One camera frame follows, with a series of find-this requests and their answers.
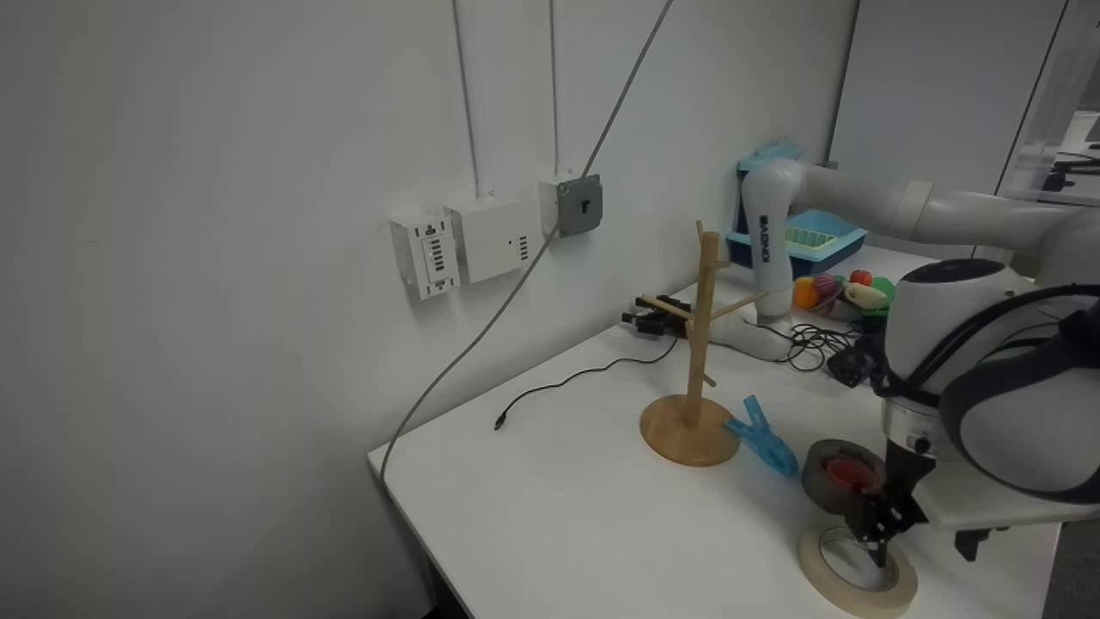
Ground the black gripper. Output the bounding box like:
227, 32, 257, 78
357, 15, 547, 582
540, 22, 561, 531
846, 449, 933, 569

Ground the beige masking tape roll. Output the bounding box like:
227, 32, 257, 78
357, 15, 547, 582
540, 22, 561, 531
799, 524, 918, 619

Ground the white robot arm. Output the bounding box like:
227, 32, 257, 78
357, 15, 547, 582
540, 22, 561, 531
846, 257, 1100, 563

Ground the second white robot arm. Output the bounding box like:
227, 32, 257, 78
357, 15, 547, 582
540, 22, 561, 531
739, 160, 1100, 321

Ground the wooden peg rack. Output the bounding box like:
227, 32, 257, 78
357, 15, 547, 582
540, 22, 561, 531
640, 230, 739, 467

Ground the blue plastic clothespin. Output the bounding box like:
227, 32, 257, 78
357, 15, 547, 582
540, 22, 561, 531
725, 395, 799, 478

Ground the green yellow toy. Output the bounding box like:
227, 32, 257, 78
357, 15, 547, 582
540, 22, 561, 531
846, 267, 895, 318

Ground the orange toy ball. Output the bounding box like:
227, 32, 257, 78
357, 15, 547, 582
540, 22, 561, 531
793, 275, 844, 309

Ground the blue plastic tray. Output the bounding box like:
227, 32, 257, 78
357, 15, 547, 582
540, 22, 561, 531
760, 210, 865, 275

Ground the black yellow device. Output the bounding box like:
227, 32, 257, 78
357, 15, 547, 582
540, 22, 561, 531
624, 295, 691, 338

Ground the grey duct tape roll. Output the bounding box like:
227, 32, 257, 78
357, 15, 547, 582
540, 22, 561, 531
801, 442, 887, 517

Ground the black tangled cable bundle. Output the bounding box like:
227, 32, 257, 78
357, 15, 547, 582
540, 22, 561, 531
784, 318, 887, 389

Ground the black loose table cable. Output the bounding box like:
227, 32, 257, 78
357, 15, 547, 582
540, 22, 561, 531
493, 329, 682, 434

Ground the grey wall junction box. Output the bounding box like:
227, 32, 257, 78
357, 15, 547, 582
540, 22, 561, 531
540, 176, 603, 238

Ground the white wall box middle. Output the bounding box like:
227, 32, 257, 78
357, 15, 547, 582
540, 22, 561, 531
450, 200, 540, 287

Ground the white wall box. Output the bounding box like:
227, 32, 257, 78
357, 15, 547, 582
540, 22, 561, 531
390, 210, 458, 300
450, 200, 540, 287

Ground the grey diagonal wall cable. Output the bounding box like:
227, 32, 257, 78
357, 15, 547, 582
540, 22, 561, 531
375, 0, 679, 483

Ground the white wall box left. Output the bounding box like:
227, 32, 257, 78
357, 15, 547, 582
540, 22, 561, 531
390, 210, 458, 300

